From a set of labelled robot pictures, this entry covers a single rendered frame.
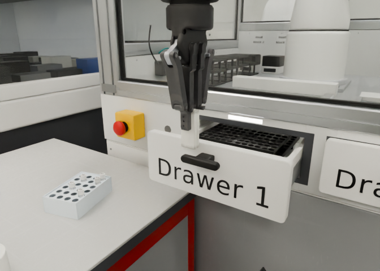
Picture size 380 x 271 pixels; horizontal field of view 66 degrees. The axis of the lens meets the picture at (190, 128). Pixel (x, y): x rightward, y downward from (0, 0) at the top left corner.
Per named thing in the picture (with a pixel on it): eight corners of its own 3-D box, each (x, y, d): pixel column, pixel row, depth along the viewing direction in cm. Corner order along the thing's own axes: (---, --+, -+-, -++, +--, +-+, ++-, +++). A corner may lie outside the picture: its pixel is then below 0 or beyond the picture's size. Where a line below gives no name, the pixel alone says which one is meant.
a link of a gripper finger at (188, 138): (197, 110, 50) (194, 111, 49) (197, 148, 52) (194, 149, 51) (182, 107, 51) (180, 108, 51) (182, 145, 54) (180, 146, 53)
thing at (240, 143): (273, 154, 56) (273, 151, 56) (195, 138, 66) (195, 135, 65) (276, 151, 58) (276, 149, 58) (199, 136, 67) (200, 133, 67)
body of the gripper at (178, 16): (185, 7, 51) (185, 61, 54) (153, 3, 44) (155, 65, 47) (223, 4, 47) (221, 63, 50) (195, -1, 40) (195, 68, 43)
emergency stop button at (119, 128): (122, 137, 77) (121, 123, 76) (111, 134, 79) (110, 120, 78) (130, 134, 80) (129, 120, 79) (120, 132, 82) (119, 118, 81)
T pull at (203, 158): (217, 172, 48) (217, 164, 48) (180, 162, 52) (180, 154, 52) (227, 164, 51) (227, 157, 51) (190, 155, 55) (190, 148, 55)
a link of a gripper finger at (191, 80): (198, 43, 46) (193, 43, 45) (197, 112, 49) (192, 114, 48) (178, 42, 48) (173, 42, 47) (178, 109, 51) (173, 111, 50)
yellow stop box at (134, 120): (133, 142, 79) (131, 116, 77) (114, 137, 83) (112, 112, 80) (145, 137, 83) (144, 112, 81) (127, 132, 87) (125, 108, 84)
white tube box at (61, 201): (77, 220, 59) (75, 203, 57) (44, 212, 61) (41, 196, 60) (112, 190, 70) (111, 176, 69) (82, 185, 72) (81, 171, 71)
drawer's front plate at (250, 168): (284, 224, 48) (291, 163, 45) (149, 179, 63) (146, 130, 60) (287, 219, 49) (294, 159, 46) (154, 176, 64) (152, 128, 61)
